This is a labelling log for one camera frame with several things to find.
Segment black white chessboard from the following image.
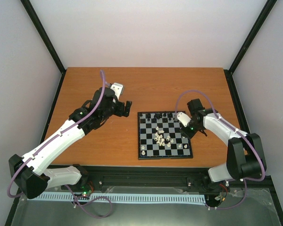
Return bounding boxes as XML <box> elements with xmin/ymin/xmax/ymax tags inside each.
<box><xmin>137</xmin><ymin>111</ymin><xmax>193</xmax><ymax>160</ymax></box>

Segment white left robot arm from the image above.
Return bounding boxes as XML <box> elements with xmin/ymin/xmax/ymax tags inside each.
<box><xmin>8</xmin><ymin>83</ymin><xmax>132</xmax><ymax>199</ymax></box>

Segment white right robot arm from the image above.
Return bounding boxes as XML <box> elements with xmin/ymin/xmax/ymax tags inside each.
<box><xmin>175</xmin><ymin>99</ymin><xmax>266</xmax><ymax>182</ymax></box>

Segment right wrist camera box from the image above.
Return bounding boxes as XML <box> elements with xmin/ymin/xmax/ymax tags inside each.
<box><xmin>176</xmin><ymin>112</ymin><xmax>191</xmax><ymax>127</ymax></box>

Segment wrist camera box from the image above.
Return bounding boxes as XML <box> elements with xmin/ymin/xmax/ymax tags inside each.
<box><xmin>176</xmin><ymin>112</ymin><xmax>191</xmax><ymax>127</ymax></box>
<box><xmin>109</xmin><ymin>82</ymin><xmax>124</xmax><ymax>100</ymax></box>

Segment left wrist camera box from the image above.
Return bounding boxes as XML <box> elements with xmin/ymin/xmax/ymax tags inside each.
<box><xmin>109</xmin><ymin>82</ymin><xmax>124</xmax><ymax>100</ymax></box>

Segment black aluminium frame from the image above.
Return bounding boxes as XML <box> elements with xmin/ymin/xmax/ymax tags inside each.
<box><xmin>4</xmin><ymin>0</ymin><xmax>283</xmax><ymax>226</ymax></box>

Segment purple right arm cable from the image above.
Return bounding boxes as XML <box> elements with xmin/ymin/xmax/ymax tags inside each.
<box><xmin>175</xmin><ymin>89</ymin><xmax>267</xmax><ymax>182</ymax></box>

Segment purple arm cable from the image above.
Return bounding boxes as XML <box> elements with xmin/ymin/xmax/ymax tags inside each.
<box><xmin>175</xmin><ymin>89</ymin><xmax>267</xmax><ymax>182</ymax></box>
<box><xmin>7</xmin><ymin>69</ymin><xmax>113</xmax><ymax>197</ymax></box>

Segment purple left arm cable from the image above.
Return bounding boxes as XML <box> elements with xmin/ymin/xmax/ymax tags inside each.
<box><xmin>7</xmin><ymin>69</ymin><xmax>113</xmax><ymax>197</ymax></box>

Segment light blue slotted cable duct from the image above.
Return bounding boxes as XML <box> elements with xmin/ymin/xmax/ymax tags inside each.
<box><xmin>33</xmin><ymin>192</ymin><xmax>206</xmax><ymax>205</ymax></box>

